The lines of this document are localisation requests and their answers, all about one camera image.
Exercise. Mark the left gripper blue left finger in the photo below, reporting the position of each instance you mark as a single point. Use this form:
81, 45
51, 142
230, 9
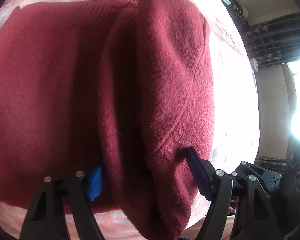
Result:
45, 218

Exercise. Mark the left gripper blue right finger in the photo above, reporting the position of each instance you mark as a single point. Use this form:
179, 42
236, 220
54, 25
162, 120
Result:
255, 217

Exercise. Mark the dark red knit sweater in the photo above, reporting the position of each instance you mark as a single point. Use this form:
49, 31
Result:
125, 82

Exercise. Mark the dark patterned curtain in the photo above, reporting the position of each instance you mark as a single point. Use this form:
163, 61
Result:
274, 42

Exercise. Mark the plaid dark cloth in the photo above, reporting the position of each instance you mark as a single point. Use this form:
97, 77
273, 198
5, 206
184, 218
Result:
239, 14

